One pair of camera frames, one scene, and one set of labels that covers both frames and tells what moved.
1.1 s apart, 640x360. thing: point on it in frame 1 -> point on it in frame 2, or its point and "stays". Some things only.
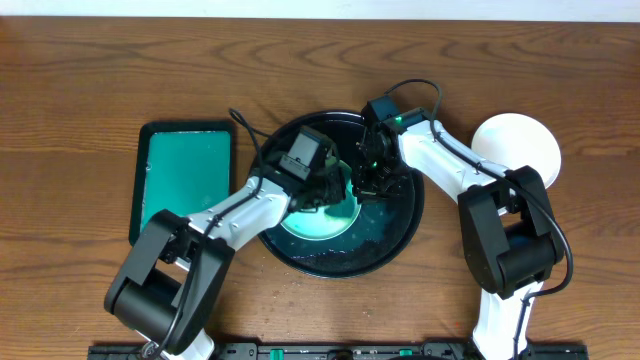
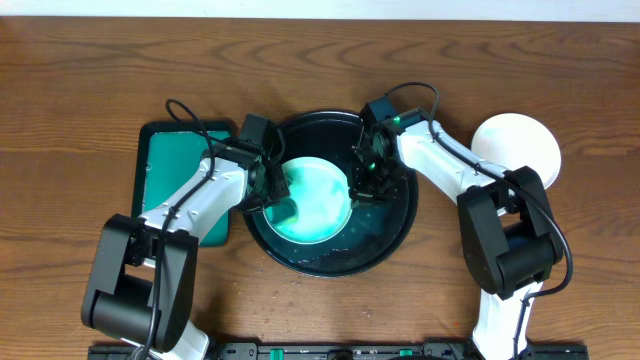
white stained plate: [511, 141] stays
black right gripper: [368, 181] stays
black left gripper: [329, 185] -> [273, 185]
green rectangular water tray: [186, 168] stays
